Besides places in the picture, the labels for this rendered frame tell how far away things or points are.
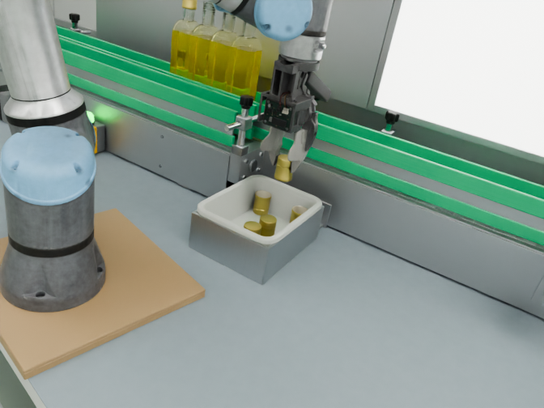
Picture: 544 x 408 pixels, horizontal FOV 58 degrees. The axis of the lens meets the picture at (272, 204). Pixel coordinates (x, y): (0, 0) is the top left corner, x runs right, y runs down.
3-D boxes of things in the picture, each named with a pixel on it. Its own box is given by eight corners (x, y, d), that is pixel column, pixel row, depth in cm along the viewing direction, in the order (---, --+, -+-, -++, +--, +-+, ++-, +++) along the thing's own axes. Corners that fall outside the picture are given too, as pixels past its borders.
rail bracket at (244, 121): (271, 143, 111) (280, 90, 105) (228, 163, 97) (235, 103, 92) (261, 139, 112) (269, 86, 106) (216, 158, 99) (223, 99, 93)
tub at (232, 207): (318, 235, 104) (327, 200, 100) (262, 284, 86) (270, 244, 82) (251, 206, 111) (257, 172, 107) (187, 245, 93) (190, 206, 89)
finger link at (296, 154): (278, 179, 90) (279, 130, 86) (294, 170, 94) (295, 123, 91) (293, 183, 88) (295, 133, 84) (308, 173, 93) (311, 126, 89)
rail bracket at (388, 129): (393, 165, 113) (410, 110, 107) (383, 173, 108) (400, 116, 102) (377, 159, 115) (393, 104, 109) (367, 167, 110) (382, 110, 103)
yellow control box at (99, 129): (105, 152, 124) (105, 125, 121) (82, 159, 118) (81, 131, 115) (87, 143, 127) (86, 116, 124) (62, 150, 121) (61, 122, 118)
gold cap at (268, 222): (268, 244, 95) (271, 225, 93) (252, 237, 96) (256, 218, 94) (277, 236, 98) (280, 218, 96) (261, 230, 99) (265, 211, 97)
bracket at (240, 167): (263, 173, 112) (267, 146, 109) (240, 186, 105) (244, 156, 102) (250, 168, 114) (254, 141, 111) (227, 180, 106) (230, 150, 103)
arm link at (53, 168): (-1, 252, 65) (-11, 160, 58) (13, 200, 75) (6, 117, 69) (95, 249, 69) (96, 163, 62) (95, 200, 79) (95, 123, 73)
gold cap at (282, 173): (286, 184, 94) (290, 163, 92) (270, 177, 95) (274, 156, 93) (295, 178, 96) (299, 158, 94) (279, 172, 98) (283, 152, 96)
